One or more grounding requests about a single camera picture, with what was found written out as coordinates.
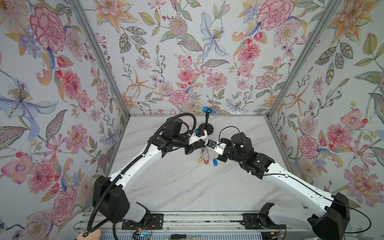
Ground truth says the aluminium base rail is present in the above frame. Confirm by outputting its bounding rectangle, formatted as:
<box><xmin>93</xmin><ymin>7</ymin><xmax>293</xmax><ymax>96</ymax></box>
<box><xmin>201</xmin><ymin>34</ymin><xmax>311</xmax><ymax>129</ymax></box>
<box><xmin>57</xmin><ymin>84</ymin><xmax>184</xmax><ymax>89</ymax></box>
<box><xmin>73</xmin><ymin>211</ymin><xmax>313</xmax><ymax>233</ymax></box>

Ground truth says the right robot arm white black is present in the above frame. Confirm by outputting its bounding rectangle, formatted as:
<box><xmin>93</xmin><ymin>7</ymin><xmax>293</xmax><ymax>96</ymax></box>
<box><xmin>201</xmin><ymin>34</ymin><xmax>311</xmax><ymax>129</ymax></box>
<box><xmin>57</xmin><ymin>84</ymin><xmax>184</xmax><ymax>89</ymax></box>
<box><xmin>207</xmin><ymin>133</ymin><xmax>350</xmax><ymax>240</ymax></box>

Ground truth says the black microphone stand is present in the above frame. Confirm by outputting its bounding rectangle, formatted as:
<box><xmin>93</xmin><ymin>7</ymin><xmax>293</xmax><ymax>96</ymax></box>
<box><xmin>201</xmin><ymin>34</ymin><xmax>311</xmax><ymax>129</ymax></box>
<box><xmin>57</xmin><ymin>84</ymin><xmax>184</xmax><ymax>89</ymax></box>
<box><xmin>199</xmin><ymin>113</ymin><xmax>214</xmax><ymax>135</ymax></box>

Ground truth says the toy microphone blue yellow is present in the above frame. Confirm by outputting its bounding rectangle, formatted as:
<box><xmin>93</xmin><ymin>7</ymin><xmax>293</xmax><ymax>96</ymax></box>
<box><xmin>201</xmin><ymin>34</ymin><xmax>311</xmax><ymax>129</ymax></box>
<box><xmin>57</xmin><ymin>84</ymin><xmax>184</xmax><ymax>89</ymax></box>
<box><xmin>194</xmin><ymin>104</ymin><xmax>217</xmax><ymax>114</ymax></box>

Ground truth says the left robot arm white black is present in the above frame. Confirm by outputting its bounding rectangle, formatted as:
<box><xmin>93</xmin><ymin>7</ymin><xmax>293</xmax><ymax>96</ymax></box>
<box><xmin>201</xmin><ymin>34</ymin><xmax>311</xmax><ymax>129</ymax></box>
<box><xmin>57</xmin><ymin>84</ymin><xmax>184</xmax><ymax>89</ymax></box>
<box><xmin>89</xmin><ymin>116</ymin><xmax>208</xmax><ymax>225</ymax></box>

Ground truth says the black screwdriver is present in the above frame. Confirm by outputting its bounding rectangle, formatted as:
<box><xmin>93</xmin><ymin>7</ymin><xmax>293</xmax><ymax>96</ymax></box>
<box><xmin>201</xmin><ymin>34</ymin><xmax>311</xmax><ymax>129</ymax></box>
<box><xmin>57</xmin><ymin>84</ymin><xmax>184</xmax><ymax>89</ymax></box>
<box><xmin>169</xmin><ymin>234</ymin><xmax>200</xmax><ymax>240</ymax></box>

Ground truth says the metal keyring with red handle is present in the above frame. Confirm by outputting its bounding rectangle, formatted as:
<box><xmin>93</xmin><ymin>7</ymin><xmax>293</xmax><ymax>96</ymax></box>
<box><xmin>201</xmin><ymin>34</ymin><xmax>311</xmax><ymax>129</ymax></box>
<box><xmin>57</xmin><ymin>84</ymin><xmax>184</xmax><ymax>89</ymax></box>
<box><xmin>201</xmin><ymin>147</ymin><xmax>210</xmax><ymax>165</ymax></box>

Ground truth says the cartoon face plush toy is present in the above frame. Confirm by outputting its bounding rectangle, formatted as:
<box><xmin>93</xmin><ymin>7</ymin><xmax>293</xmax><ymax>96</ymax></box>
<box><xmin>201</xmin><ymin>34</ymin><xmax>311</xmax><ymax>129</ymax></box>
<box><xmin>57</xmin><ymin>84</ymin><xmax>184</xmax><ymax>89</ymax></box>
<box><xmin>75</xmin><ymin>230</ymin><xmax>101</xmax><ymax>240</ymax></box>

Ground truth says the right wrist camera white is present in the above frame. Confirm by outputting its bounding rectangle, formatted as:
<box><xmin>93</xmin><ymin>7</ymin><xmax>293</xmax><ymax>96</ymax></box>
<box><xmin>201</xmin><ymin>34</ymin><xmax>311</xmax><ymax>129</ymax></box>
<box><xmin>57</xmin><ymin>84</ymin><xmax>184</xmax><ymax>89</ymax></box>
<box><xmin>207</xmin><ymin>140</ymin><xmax>227</xmax><ymax>156</ymax></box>

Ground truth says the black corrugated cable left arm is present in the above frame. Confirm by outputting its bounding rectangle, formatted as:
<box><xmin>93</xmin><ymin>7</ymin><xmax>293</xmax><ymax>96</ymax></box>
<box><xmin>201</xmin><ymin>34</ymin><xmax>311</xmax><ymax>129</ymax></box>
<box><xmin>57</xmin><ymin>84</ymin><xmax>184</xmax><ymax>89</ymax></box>
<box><xmin>86</xmin><ymin>112</ymin><xmax>198</xmax><ymax>234</ymax></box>

